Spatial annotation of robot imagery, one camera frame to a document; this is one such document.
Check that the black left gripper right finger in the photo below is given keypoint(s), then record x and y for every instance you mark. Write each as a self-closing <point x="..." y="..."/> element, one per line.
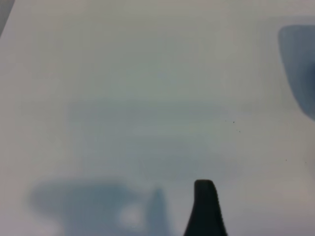
<point x="211" y="216"/>

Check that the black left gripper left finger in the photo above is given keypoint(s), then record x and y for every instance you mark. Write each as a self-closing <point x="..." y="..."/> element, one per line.
<point x="198" y="216"/>

